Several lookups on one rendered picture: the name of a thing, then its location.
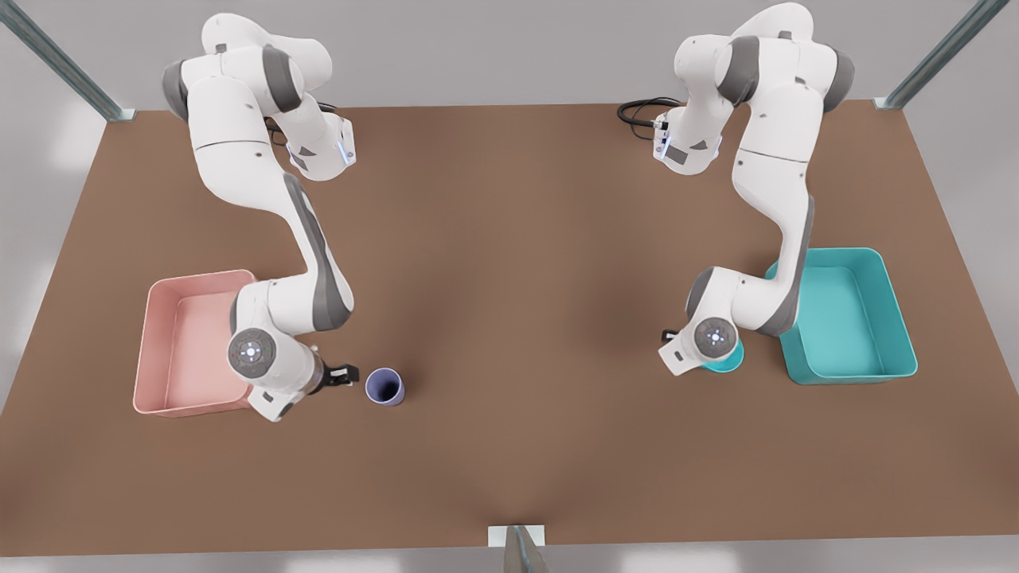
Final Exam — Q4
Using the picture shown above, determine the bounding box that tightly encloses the purple cup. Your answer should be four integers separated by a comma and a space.
365, 367, 405, 407

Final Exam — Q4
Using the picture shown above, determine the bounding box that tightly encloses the pink plastic box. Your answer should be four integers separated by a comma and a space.
132, 270, 264, 418

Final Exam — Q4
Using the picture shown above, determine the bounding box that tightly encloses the teal bowl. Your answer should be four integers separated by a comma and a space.
702, 337, 746, 375

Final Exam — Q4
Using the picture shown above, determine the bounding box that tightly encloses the teal plastic box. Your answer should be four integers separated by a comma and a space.
764, 248, 919, 386

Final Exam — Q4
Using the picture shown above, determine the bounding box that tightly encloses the silver frame post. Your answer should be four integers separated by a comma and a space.
873, 0, 1010, 111
488, 524, 550, 573
0, 0, 137, 123

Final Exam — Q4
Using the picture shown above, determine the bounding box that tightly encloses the black cable loop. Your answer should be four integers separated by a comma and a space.
617, 97, 684, 130

